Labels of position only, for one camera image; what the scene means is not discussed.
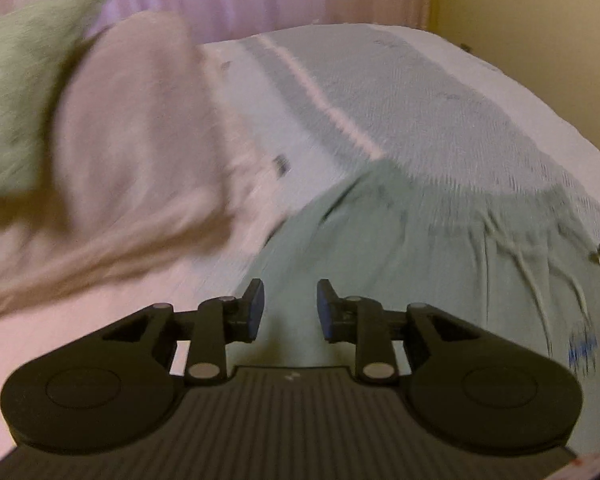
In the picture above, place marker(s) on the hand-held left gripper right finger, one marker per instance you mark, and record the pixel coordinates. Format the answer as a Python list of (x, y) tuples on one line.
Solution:
[(324, 307)]

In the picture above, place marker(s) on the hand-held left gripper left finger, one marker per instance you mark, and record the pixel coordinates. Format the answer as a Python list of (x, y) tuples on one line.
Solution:
[(254, 306)]

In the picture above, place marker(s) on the light green pants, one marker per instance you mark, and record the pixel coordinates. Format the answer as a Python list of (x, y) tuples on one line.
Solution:
[(430, 260)]

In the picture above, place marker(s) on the pink cloth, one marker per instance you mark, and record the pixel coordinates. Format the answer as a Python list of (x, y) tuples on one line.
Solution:
[(140, 160)]

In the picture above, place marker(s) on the grey striped bed blanket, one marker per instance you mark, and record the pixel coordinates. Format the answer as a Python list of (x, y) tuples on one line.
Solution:
[(420, 95)]

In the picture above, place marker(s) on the green textured cloth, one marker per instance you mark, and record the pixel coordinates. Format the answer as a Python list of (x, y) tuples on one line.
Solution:
[(25, 90)]

